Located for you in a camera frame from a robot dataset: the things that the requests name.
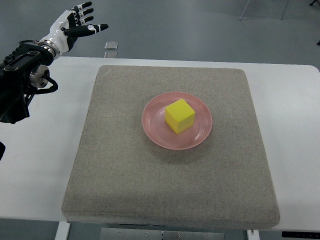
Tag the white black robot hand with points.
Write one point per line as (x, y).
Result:
(68, 27)

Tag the yellow foam block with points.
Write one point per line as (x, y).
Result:
(179, 116)

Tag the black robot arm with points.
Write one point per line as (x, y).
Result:
(23, 74)

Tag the pink plate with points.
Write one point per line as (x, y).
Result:
(155, 127)

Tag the clear floor socket cover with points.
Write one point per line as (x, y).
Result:
(111, 45)

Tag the grey fabric mat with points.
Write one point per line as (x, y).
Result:
(120, 176)

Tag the white table leg left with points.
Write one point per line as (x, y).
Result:
(62, 232)

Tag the black table control panel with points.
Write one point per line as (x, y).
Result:
(301, 235)

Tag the metal table base plate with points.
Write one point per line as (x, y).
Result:
(145, 234)

